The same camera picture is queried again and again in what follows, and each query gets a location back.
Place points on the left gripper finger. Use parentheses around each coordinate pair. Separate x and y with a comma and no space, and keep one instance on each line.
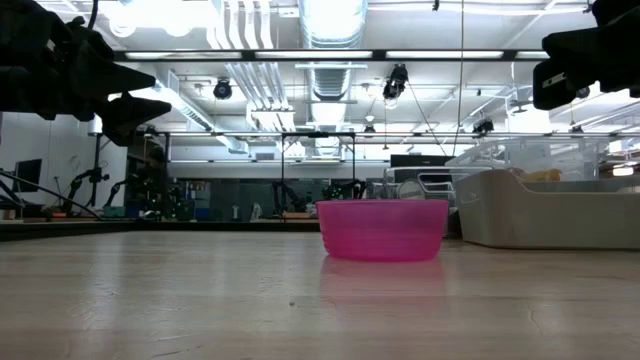
(130,115)
(120,80)

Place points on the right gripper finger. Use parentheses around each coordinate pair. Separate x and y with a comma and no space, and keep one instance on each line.
(570,45)

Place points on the yellow snack bag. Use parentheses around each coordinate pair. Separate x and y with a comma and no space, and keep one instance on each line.
(542,175)

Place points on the pink plastic bowl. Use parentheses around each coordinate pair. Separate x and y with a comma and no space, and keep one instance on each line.
(382,230)

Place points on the small black robot arm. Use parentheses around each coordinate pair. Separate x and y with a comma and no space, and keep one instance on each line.
(85,180)
(345,190)

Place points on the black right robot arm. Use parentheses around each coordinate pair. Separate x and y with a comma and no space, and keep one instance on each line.
(617,10)

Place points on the black spotlight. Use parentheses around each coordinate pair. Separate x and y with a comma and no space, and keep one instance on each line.
(222,89)
(395,82)
(582,93)
(483,126)

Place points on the dark computer monitor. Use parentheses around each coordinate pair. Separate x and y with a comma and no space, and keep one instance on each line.
(29,175)

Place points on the clear plastic snack bin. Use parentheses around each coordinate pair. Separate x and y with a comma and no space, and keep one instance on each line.
(550,155)

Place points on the clear plastic utensil tub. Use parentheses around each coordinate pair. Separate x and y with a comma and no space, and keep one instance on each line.
(525,220)

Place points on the wide dark screen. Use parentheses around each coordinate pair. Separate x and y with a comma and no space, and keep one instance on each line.
(425,160)

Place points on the white rectangular air duct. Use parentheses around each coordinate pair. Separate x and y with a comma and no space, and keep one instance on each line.
(190,115)

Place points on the black rig frame with posts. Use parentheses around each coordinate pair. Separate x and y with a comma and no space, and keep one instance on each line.
(283,165)

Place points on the black frame beam with lights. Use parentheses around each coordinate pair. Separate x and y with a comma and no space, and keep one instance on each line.
(378,55)

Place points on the round white ventilation duct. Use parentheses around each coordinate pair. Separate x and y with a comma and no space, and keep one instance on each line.
(330,80)

